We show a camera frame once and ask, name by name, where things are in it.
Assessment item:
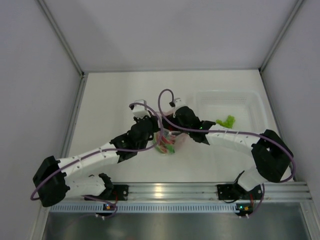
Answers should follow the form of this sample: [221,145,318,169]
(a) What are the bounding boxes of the clear zip top bag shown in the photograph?
[151,107,190,156]

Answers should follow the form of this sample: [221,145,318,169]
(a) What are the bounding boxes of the green fake grapes bunch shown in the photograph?
[215,115,236,129]

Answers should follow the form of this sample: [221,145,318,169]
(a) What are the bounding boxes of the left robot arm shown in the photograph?
[30,115,163,207]

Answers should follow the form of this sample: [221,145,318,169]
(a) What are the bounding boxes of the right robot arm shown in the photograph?
[162,106,294,200]

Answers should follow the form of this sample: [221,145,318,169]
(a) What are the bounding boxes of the fake watermelon slice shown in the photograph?
[153,132,176,155]

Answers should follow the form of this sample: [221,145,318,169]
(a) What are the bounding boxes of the white perforated plastic basket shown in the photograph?
[193,90,269,133]

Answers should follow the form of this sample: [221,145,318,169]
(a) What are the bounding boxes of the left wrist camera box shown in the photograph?
[129,99,150,119]

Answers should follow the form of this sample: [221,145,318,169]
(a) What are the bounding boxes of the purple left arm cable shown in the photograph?
[30,102,166,201]

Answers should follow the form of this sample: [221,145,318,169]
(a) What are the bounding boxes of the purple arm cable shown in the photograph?
[157,89,297,184]
[30,102,166,201]

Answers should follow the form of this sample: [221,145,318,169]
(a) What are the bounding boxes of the aluminium frame post left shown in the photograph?
[37,0,87,78]

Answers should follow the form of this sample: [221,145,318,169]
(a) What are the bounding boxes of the aluminium frame post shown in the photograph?
[258,0,306,76]
[37,0,87,78]

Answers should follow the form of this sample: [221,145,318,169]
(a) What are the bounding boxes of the grey slotted cable duct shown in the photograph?
[49,202,249,214]

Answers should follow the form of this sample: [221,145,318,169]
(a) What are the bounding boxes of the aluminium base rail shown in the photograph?
[82,182,311,202]

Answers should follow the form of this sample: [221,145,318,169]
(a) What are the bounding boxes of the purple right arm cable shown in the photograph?
[157,89,297,184]

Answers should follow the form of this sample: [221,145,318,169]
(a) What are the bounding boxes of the aluminium frame post right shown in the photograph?
[258,0,306,76]

